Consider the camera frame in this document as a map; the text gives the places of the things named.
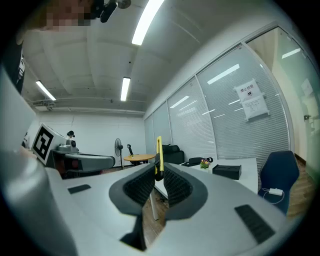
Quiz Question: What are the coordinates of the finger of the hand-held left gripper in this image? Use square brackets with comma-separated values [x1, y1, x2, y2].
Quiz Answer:
[64, 153, 116, 174]

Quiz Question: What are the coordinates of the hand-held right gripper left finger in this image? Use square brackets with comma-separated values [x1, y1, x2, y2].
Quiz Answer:
[62, 162, 156, 251]

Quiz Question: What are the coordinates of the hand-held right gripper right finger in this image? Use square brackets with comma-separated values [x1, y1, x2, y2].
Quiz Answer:
[147, 162, 296, 256]

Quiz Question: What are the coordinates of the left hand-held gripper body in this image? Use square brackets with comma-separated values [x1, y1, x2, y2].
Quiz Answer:
[31, 122, 81, 179]

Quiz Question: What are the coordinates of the yellow utility knife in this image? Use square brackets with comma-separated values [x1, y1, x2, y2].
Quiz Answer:
[154, 135, 165, 182]

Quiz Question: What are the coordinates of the black standing fan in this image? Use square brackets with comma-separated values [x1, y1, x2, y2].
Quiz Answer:
[114, 137, 125, 170]

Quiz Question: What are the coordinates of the ceiling air conditioner unit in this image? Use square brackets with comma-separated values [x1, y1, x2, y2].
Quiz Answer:
[32, 99, 56, 112]

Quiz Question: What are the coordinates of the black box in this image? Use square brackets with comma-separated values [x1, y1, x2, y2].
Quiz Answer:
[212, 164, 242, 181]

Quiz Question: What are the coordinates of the round wooden table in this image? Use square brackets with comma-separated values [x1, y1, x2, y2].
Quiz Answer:
[123, 153, 156, 166]

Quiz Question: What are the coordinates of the potted flower plant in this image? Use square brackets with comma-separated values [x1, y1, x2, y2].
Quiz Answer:
[199, 158, 212, 171]

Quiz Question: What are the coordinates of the long ceiling light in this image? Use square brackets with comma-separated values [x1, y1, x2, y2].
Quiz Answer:
[35, 80, 57, 102]
[120, 76, 131, 102]
[131, 0, 166, 46]

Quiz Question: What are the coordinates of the black bag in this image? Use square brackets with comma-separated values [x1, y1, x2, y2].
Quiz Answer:
[181, 156, 214, 168]

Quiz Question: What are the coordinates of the white table leg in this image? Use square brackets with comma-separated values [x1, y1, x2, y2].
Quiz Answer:
[149, 186, 160, 221]

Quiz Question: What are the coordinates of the black office chair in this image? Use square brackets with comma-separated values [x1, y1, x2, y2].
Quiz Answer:
[161, 144, 185, 165]

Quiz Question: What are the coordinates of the blue chair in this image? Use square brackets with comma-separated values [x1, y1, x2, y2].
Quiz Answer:
[257, 150, 300, 216]

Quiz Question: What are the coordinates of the person's black shirt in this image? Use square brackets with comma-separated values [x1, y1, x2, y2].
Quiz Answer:
[1, 41, 26, 95]

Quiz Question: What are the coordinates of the white printed paper sheet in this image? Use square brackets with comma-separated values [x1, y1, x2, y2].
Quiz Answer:
[239, 93, 270, 123]

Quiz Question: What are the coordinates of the white paper sign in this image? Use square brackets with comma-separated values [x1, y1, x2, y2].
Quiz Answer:
[234, 79, 259, 102]

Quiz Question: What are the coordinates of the person's head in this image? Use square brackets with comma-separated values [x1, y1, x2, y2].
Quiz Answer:
[14, 0, 101, 46]

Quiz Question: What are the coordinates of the small paper on door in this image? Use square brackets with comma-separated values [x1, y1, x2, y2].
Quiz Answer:
[301, 78, 314, 96]

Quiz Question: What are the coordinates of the white charger with cable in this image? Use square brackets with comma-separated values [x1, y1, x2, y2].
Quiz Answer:
[262, 187, 285, 205]

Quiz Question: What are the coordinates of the black head camera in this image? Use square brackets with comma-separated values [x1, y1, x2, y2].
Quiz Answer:
[89, 0, 132, 24]

